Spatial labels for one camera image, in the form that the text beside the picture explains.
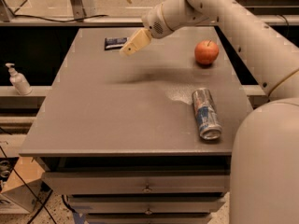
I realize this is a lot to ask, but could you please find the grey metal bracket left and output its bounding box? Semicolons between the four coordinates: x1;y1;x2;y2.
70;0;96;21

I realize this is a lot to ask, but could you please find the black floor cable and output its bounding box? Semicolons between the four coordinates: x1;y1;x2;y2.
0;147;59;224

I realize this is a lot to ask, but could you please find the silver blue energy drink can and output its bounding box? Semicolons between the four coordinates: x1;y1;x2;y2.
192;88;222;141

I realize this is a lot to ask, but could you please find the red apple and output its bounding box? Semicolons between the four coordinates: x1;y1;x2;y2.
194;40;219;65

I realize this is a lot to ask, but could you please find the cardboard box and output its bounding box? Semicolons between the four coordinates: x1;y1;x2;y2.
0;157;44;214

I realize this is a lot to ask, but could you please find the white pump bottle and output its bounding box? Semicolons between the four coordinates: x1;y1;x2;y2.
6;63;32;95

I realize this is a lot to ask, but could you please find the grey drawer cabinet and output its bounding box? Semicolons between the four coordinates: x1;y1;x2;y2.
21;27;251;224

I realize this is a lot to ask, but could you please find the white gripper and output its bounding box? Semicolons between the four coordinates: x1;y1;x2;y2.
120;0;207;56

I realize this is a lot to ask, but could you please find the black cable on shelf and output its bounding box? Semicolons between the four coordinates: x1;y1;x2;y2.
8;14;108;24

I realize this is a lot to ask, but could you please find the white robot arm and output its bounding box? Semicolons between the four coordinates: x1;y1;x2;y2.
122;0;299;224

